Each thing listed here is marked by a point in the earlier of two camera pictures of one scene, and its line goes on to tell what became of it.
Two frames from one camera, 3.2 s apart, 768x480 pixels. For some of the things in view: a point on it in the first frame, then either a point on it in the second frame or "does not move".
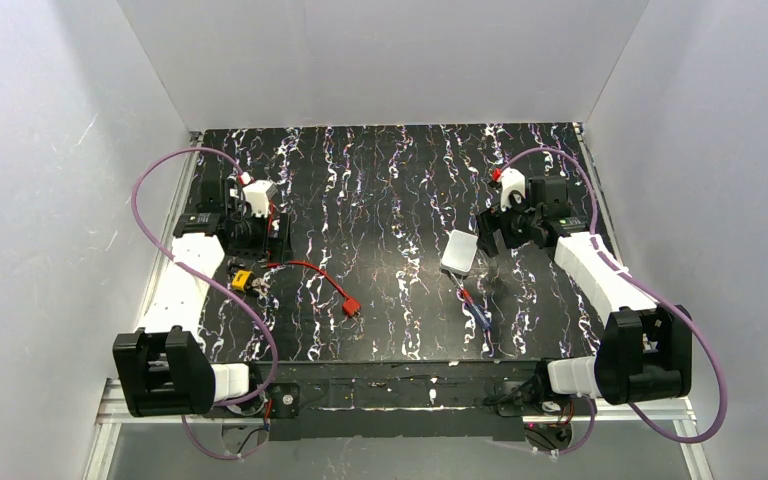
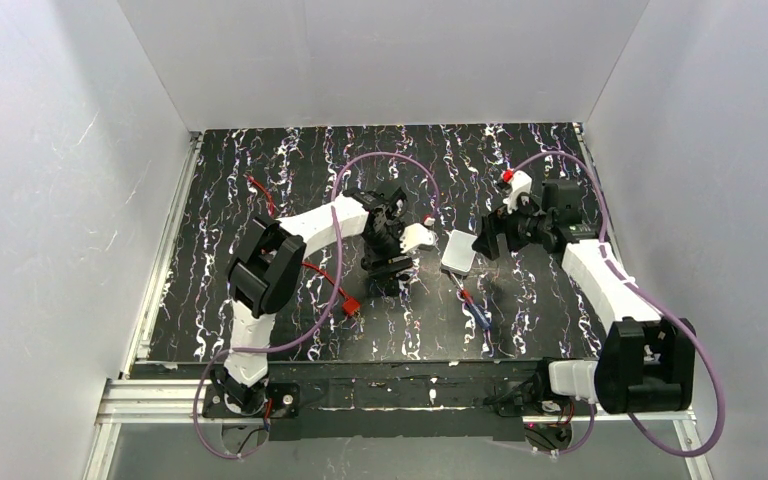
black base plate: [369, 400] does not move
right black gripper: [495, 228] does not move
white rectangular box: [459, 252] does not move
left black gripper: [251, 250] → [388, 266]
